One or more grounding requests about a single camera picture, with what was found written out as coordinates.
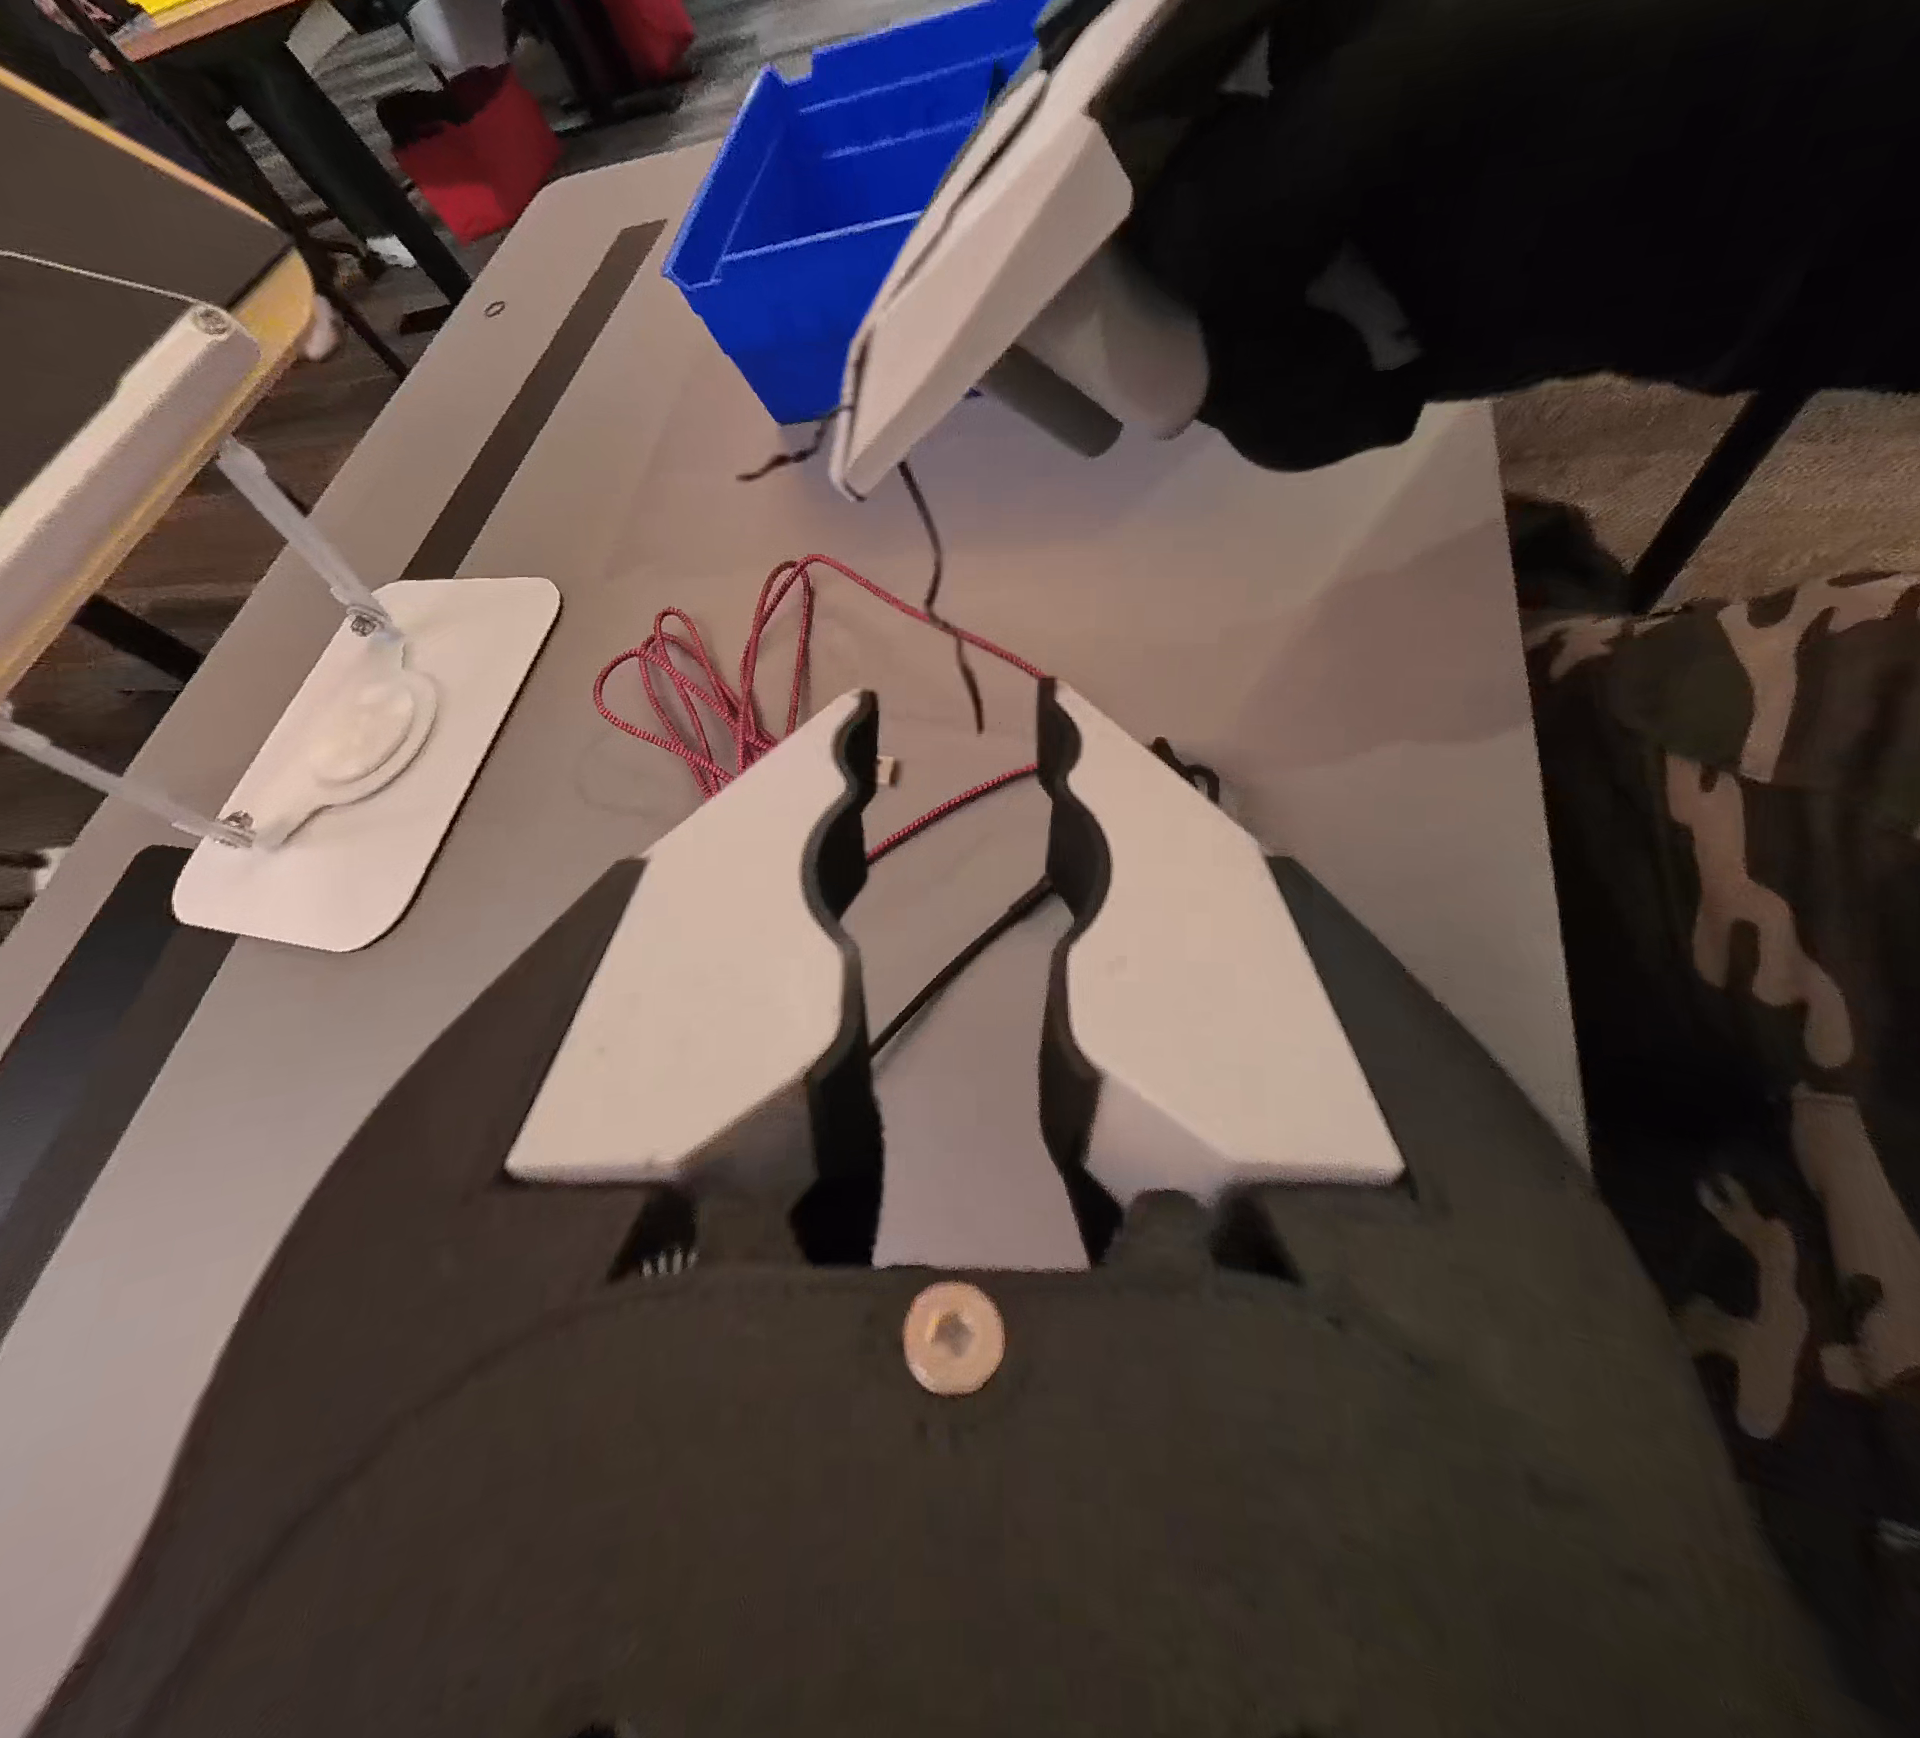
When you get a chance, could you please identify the person's right hand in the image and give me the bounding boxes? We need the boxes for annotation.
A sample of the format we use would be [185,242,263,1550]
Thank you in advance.
[1109,0,1801,473]

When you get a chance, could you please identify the camouflage pants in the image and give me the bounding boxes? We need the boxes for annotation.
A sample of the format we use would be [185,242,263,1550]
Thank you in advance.
[1506,492,1920,1726]

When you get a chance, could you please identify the red canister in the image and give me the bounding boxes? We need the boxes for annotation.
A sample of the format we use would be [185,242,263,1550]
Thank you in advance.
[585,0,698,90]

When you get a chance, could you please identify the red fabric bag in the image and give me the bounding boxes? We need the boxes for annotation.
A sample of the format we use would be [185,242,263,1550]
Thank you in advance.
[396,67,562,244]

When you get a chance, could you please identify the blue plastic bin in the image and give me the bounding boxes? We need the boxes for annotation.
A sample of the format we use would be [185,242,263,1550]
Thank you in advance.
[664,0,1069,424]

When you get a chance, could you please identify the red braided usb cable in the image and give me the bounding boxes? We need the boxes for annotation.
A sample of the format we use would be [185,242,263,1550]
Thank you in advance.
[591,554,1054,869]

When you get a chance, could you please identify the dark table cable tray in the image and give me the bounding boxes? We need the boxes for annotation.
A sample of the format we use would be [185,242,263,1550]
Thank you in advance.
[0,221,667,1320]

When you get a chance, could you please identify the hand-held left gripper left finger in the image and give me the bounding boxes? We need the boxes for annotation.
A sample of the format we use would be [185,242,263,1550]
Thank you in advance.
[507,688,884,1235]

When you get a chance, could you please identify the grey usb hub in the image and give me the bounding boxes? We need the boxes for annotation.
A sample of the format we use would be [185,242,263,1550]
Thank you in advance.
[867,736,1229,1063]

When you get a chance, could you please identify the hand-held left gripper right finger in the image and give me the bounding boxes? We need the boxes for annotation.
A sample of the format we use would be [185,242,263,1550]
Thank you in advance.
[1035,677,1413,1235]

